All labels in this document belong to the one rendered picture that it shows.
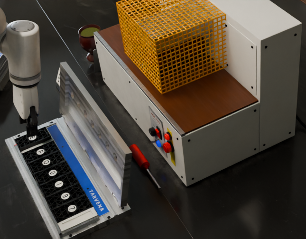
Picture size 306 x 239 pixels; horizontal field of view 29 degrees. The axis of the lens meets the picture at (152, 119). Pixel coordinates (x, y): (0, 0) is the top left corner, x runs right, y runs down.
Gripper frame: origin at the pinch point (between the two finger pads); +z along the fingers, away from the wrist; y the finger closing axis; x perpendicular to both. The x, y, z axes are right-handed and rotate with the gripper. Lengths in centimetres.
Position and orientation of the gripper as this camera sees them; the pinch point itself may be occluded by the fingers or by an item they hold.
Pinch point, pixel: (28, 124)
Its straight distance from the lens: 174.4
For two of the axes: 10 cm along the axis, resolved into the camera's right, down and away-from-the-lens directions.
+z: -0.8, 8.0, 5.9
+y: 4.6, 5.6, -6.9
